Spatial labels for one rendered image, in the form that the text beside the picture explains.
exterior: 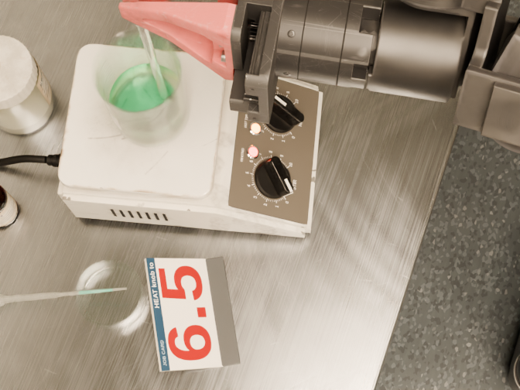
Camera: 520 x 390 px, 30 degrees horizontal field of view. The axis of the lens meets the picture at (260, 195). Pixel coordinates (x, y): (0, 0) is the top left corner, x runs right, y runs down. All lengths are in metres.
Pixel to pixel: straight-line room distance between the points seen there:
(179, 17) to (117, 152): 0.21
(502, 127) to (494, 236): 1.08
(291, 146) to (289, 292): 0.12
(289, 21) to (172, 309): 0.30
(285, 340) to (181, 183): 0.16
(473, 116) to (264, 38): 0.13
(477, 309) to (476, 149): 0.27
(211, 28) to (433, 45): 0.13
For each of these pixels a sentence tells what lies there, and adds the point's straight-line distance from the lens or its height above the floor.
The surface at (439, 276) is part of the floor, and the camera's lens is 1.59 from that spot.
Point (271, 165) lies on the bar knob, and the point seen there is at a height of 0.82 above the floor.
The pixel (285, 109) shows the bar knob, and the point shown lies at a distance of 0.78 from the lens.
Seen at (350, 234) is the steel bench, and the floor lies 0.75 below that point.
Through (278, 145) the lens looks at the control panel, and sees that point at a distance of 0.79.
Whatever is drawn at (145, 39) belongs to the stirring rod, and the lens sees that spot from 0.64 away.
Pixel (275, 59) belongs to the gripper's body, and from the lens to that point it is 0.57.
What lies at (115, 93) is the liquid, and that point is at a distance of 0.74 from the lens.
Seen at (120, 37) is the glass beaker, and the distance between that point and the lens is 0.70.
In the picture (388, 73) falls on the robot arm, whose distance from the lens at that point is 0.56.
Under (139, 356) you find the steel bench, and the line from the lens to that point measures 0.80.
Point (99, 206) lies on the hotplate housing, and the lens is 0.77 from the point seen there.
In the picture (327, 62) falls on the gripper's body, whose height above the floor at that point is 1.02.
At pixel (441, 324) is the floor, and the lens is 1.58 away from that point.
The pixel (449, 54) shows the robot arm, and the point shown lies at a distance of 0.56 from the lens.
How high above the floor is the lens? 1.54
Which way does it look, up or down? 73 degrees down
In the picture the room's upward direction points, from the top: 5 degrees counter-clockwise
